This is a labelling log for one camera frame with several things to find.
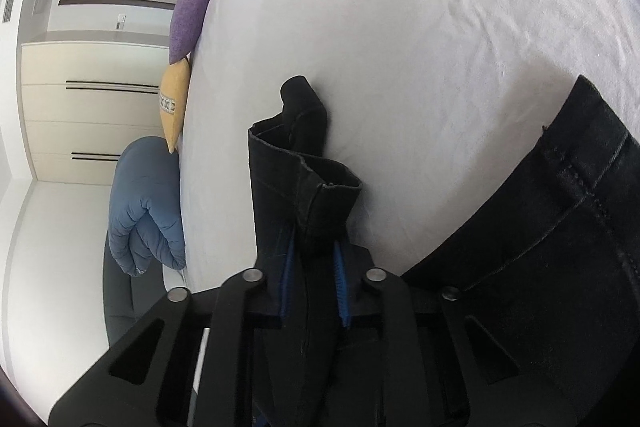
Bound bed with white sheet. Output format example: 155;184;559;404
177;0;640;295

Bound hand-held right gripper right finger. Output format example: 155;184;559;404
333;241;568;427

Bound purple pillow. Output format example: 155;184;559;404
169;0;215;64

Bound yellow pillow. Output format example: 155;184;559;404
158;57;192;154

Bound blue folded duvet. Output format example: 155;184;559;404
109;136;187;278

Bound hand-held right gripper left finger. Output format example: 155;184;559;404
47;237;298;427

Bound cream wardrobe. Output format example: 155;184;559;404
20;41;172;186

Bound dark grey upholstered bench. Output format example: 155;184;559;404
102;231;170;349

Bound black denim pants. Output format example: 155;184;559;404
248;75;640;427

